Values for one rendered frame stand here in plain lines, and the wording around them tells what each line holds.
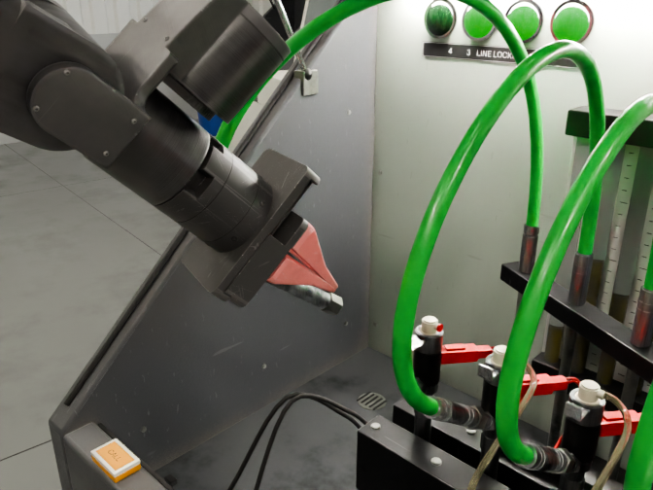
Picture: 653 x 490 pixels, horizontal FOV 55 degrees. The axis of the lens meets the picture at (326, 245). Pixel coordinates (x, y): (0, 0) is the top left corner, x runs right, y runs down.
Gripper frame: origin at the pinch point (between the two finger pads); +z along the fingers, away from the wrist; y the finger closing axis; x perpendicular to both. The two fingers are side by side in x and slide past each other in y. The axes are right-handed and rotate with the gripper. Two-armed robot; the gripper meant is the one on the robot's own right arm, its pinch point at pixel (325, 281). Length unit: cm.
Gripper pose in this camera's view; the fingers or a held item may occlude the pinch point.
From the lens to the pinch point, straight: 47.7
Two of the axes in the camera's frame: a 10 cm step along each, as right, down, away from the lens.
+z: 6.2, 5.2, 5.9
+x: -5.0, -3.3, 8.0
